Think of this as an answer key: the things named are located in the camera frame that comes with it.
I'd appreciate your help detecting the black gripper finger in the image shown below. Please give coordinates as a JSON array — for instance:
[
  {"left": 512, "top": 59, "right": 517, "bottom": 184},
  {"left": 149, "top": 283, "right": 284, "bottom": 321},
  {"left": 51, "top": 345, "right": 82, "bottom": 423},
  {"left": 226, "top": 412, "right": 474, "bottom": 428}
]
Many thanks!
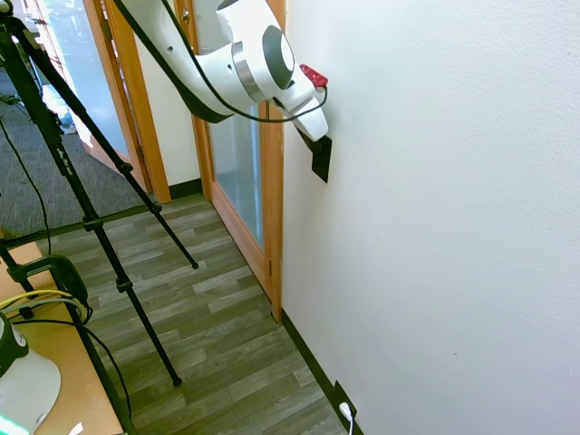
[{"left": 295, "top": 128, "right": 334, "bottom": 151}]

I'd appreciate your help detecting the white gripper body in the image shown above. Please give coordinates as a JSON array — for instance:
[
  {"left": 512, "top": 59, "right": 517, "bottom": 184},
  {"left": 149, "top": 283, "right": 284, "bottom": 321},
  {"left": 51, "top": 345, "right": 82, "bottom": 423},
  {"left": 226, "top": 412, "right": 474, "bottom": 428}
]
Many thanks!
[{"left": 289, "top": 92, "right": 330, "bottom": 141}]

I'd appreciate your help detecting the black wall light switch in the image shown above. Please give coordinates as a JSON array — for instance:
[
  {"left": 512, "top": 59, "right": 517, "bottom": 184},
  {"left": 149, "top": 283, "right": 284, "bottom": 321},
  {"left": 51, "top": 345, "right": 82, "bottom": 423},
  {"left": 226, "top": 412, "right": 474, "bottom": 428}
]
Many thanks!
[{"left": 310, "top": 134, "right": 334, "bottom": 184}]

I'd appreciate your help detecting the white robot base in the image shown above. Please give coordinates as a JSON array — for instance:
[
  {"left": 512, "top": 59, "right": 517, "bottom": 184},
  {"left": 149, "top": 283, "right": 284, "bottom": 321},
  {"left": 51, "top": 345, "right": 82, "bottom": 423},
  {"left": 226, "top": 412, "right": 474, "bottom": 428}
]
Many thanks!
[{"left": 0, "top": 312, "right": 63, "bottom": 435}]

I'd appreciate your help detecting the wooden frosted glass door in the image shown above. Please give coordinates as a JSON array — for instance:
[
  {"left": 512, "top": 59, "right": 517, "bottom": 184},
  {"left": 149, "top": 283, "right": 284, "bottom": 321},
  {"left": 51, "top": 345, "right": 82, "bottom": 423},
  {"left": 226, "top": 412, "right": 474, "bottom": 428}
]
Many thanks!
[{"left": 174, "top": 0, "right": 287, "bottom": 324}]

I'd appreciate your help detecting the black table clamp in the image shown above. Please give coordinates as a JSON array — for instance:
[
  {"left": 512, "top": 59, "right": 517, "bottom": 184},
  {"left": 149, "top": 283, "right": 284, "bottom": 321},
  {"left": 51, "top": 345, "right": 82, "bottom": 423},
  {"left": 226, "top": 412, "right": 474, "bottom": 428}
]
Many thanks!
[{"left": 5, "top": 254, "right": 90, "bottom": 314}]

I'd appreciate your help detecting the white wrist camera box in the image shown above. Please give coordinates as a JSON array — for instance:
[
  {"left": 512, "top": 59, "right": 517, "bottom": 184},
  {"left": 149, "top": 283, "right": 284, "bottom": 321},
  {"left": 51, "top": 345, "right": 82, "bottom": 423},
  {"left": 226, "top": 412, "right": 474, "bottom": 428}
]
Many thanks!
[{"left": 270, "top": 80, "right": 324, "bottom": 117}]

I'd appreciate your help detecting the black wall baseboard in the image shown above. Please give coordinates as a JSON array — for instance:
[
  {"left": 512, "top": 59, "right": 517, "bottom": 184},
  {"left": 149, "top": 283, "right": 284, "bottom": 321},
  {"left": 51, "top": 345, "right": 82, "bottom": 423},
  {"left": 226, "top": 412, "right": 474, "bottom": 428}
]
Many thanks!
[{"left": 279, "top": 306, "right": 364, "bottom": 435}]

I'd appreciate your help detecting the black camera tripod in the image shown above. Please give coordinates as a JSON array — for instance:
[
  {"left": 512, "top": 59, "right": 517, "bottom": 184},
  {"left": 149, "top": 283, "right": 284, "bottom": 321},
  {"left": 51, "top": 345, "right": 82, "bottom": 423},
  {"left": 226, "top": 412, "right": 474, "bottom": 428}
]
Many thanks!
[{"left": 0, "top": 15, "right": 201, "bottom": 435}]

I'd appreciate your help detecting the black wall outlet plate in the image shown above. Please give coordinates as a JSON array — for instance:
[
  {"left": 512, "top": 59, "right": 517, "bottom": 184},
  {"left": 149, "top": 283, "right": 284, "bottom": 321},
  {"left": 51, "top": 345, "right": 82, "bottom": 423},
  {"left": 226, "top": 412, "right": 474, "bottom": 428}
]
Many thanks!
[{"left": 333, "top": 379, "right": 359, "bottom": 421}]

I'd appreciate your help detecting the white plug with cord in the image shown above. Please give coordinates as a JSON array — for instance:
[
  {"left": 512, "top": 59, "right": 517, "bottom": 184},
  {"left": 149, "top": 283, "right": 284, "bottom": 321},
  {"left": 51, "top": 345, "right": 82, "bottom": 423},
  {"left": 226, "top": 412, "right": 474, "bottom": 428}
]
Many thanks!
[{"left": 338, "top": 401, "right": 362, "bottom": 435}]

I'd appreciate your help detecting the thin black floor cable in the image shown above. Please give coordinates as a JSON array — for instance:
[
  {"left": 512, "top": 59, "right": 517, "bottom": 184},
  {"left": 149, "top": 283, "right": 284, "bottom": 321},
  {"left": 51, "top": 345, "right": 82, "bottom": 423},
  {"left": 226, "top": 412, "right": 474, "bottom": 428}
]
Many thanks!
[{"left": 0, "top": 120, "right": 52, "bottom": 257}]

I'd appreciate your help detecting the black base cable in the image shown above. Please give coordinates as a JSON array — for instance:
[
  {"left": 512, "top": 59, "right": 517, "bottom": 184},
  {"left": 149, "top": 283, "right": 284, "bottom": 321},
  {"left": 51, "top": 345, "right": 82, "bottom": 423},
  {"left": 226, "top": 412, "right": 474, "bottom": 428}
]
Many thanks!
[{"left": 13, "top": 319, "right": 133, "bottom": 425}]

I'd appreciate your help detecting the yellow and white cable bundle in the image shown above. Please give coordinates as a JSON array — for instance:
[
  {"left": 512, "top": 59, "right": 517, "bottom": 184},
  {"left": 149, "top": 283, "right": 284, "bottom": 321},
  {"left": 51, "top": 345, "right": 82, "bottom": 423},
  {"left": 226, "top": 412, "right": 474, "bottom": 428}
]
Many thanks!
[{"left": 0, "top": 289, "right": 87, "bottom": 324}]

